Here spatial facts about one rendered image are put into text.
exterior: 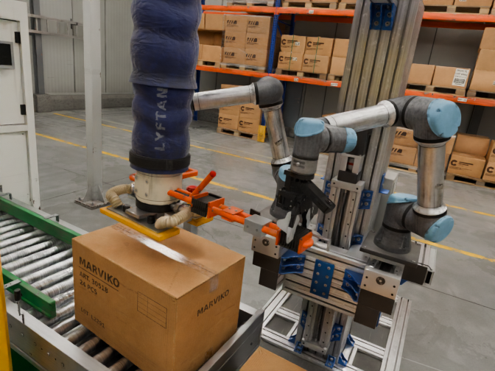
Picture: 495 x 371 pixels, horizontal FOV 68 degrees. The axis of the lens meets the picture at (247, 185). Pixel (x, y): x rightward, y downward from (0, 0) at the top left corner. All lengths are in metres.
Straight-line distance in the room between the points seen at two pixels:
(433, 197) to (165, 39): 1.06
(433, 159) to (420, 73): 6.83
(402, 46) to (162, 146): 1.05
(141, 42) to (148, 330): 0.99
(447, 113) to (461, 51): 8.18
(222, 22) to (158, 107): 8.44
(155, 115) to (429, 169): 0.96
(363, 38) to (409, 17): 0.19
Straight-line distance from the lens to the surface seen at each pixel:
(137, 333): 1.54
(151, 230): 1.35
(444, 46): 9.51
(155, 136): 1.32
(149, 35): 1.30
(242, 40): 9.31
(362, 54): 1.75
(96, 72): 4.33
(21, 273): 2.32
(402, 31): 1.73
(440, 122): 1.32
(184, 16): 1.30
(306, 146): 1.03
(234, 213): 1.22
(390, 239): 1.63
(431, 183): 1.44
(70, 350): 1.69
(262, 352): 1.73
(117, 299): 1.56
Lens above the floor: 1.69
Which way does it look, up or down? 18 degrees down
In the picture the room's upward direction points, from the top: 7 degrees clockwise
